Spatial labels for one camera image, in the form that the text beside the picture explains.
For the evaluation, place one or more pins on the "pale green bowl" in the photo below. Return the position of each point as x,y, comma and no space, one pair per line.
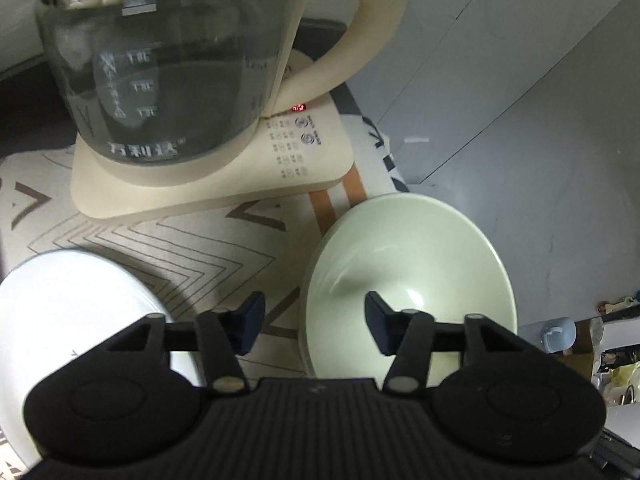
400,250

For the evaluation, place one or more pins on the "white enamel plate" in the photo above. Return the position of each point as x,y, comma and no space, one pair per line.
60,300

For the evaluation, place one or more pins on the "yellow plastic bag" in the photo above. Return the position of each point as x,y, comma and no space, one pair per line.
622,377

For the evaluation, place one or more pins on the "patterned tablecloth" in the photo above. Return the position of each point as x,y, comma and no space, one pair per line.
125,240

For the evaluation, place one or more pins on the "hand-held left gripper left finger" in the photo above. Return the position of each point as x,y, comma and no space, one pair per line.
250,321

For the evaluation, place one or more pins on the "pale blue plastic bottle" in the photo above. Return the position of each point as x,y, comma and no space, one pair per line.
556,335

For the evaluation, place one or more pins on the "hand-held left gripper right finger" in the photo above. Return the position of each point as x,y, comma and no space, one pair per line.
377,321

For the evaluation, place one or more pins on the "cream kettle base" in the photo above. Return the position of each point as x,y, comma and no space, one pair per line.
305,170

